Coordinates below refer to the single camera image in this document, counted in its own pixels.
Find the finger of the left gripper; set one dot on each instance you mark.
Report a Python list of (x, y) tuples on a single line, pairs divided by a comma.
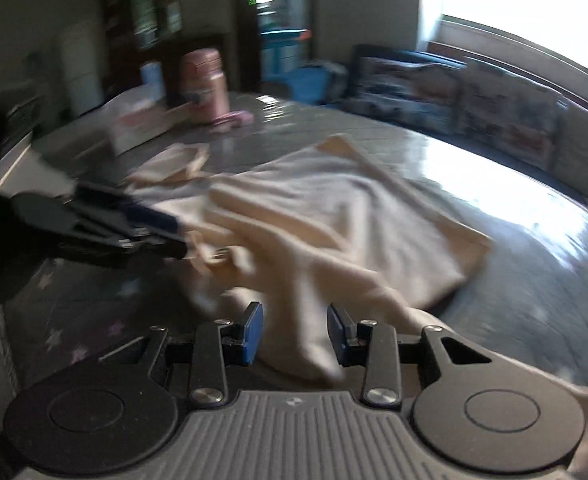
[(124, 244), (137, 215)]

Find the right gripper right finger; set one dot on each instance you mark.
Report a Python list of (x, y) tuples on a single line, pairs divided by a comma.
[(474, 410)]

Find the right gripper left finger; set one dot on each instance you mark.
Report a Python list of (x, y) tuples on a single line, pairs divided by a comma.
[(115, 411)]

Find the cream sweatshirt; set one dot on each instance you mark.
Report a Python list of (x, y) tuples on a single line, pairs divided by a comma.
[(323, 226)]

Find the white tissue pack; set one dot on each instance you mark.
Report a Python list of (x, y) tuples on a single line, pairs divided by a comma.
[(135, 117)]

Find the quilted star tablecloth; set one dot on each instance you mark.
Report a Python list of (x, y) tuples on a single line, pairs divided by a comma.
[(530, 301)]

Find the pink cartoon water bottle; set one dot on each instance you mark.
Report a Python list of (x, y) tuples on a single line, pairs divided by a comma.
[(204, 86)]

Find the white refrigerator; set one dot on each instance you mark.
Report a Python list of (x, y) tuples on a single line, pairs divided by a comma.
[(81, 68)]

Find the dark wooden cabinet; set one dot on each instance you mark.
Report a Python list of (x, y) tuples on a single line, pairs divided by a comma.
[(137, 32)]

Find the plain beige cushion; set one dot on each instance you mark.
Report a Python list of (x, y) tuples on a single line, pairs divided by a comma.
[(571, 165)]

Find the blue sofa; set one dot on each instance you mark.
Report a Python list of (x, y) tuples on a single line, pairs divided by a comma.
[(327, 83)]

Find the middle butterfly cushion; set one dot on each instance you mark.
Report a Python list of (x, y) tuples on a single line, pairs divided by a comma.
[(509, 112)]

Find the butterfly cushion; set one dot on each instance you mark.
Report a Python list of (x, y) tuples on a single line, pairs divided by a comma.
[(509, 112), (417, 96)]

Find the left butterfly cushion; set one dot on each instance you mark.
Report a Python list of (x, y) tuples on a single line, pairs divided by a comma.
[(417, 96)]

